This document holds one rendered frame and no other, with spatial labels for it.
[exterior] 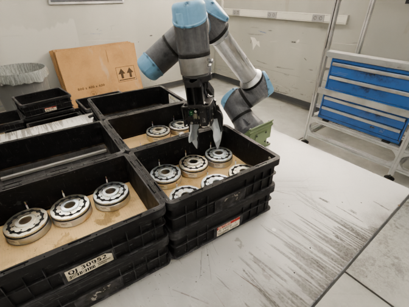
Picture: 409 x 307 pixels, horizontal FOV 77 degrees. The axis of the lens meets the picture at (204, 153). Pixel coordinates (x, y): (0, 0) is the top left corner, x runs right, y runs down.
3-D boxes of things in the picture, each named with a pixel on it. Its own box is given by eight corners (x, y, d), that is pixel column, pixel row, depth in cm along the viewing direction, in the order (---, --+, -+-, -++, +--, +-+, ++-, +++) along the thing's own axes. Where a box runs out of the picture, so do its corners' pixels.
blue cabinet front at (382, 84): (318, 116, 259) (333, 58, 230) (398, 144, 211) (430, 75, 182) (316, 117, 258) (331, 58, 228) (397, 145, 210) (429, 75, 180)
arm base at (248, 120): (254, 133, 139) (244, 118, 141) (270, 120, 126) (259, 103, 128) (233, 143, 132) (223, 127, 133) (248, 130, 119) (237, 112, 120)
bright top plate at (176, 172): (173, 162, 92) (173, 161, 92) (185, 177, 84) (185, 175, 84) (145, 170, 88) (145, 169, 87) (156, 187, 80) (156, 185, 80)
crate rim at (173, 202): (224, 128, 104) (225, 123, 102) (282, 163, 82) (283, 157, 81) (128, 158, 85) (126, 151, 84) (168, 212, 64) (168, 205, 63)
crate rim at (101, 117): (161, 89, 146) (160, 84, 145) (187, 105, 125) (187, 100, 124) (87, 103, 128) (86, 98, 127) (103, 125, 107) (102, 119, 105)
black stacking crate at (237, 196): (224, 149, 109) (225, 124, 103) (276, 187, 87) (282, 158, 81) (132, 181, 90) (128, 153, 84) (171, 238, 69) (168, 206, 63)
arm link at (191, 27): (207, -1, 58) (204, -2, 51) (212, 50, 64) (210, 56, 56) (173, 3, 59) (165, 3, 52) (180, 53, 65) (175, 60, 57)
